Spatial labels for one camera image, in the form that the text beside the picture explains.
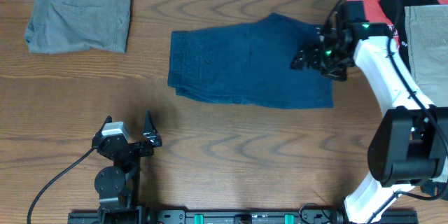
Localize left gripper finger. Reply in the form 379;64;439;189
143;109;162;147
99;115;112;133

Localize navy blue shorts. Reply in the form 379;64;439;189
167;13;333;109

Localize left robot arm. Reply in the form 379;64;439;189
92;110;162;223

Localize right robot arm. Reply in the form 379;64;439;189
290;1;447;223

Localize red printed t-shirt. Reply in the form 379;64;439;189
348;0;399;45

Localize black garment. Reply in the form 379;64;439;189
379;0;440;69

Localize khaki grey shorts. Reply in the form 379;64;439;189
405;5;447;107

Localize folded grey shorts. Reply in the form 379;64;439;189
24;0;132;54

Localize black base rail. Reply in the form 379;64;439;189
67;205;419;224

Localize left black cable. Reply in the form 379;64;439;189
27;146;97;224

